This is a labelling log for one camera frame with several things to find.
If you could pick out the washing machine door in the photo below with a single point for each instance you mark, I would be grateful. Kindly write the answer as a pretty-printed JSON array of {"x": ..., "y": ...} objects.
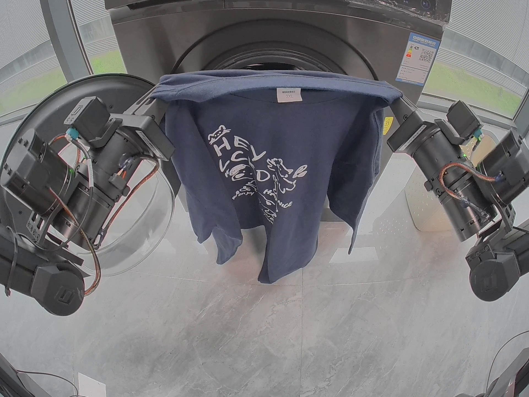
[{"x": 138, "y": 232}]

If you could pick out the grey washing machine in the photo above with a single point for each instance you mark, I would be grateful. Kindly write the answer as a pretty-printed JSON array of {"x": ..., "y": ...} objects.
[{"x": 165, "y": 35}]

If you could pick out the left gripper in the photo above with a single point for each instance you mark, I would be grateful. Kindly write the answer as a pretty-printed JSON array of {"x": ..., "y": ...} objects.
[{"x": 107, "y": 172}]

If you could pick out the dark blue T-shirt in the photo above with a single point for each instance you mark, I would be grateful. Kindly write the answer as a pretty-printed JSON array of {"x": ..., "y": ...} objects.
[{"x": 268, "y": 139}]

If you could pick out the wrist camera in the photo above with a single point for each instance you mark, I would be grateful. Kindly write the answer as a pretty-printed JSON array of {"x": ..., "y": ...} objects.
[
  {"x": 93, "y": 118},
  {"x": 465, "y": 120}
]

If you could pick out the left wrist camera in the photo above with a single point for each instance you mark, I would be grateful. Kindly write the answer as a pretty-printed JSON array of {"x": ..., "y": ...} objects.
[{"x": 93, "y": 118}]

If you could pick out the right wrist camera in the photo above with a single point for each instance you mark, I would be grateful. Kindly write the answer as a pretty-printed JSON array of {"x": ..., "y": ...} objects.
[{"x": 465, "y": 120}]

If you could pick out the cream laundry basket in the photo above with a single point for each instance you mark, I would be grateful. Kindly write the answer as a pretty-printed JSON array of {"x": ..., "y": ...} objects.
[{"x": 417, "y": 205}]

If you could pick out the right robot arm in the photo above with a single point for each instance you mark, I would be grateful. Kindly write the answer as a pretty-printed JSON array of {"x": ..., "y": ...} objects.
[{"x": 502, "y": 168}]

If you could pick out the white paper sheet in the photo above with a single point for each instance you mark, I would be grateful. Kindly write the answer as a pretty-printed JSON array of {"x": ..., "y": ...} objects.
[{"x": 91, "y": 385}]

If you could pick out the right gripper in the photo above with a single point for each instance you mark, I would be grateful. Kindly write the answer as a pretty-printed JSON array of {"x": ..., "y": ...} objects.
[{"x": 450, "y": 180}]

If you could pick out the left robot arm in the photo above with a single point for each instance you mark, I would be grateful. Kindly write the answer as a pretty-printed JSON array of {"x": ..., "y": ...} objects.
[{"x": 37, "y": 168}]

